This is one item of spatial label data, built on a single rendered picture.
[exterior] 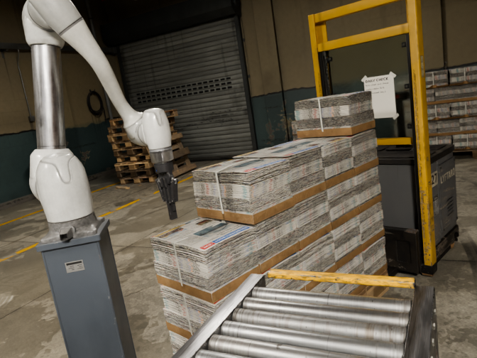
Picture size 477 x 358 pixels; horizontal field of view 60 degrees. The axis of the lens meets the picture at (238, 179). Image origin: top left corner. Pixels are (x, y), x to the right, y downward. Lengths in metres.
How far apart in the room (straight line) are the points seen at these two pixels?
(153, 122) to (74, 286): 0.64
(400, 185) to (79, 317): 2.29
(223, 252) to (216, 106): 7.96
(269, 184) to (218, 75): 7.70
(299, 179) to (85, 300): 1.09
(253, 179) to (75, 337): 0.88
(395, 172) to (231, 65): 6.63
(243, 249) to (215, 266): 0.16
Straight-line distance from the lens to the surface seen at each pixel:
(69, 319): 1.60
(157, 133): 1.62
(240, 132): 9.31
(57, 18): 1.57
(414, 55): 2.81
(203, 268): 1.65
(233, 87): 9.28
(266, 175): 1.80
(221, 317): 1.19
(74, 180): 1.47
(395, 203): 3.18
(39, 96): 1.70
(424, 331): 1.08
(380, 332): 1.08
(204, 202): 1.97
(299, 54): 8.76
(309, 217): 2.11
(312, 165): 2.11
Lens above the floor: 1.37
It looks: 11 degrees down
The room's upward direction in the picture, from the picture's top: 9 degrees counter-clockwise
